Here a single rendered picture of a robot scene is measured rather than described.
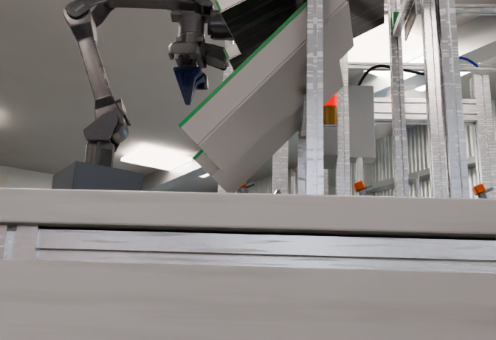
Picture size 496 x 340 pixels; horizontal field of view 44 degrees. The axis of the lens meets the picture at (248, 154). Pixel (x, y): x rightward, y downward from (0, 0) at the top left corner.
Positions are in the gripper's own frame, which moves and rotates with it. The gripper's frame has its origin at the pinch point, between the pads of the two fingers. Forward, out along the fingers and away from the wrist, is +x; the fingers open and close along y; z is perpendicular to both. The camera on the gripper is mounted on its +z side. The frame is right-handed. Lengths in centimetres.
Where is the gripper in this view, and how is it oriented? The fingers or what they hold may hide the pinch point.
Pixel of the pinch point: (188, 89)
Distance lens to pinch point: 131.6
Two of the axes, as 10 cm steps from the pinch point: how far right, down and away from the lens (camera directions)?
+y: 0.5, 3.0, 9.5
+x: -0.2, 9.5, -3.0
